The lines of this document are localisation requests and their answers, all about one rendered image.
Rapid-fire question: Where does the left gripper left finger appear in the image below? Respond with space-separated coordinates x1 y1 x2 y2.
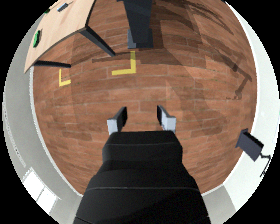
106 106 128 136

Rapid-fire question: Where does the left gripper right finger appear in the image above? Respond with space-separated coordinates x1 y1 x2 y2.
156 104 177 134

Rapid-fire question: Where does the jointed stand on dark box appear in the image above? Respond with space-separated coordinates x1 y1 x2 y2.
234 128 272 178

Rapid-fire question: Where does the white window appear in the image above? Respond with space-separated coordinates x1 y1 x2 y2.
22 168 60 213

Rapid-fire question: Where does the wooden table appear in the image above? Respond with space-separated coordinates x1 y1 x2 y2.
23 0 117 75

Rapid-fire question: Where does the green block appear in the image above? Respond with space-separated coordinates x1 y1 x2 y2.
33 29 43 48

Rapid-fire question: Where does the blue box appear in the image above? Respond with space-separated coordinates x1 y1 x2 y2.
55 1 74 13

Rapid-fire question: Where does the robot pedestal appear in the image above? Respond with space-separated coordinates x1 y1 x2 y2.
116 0 155 50

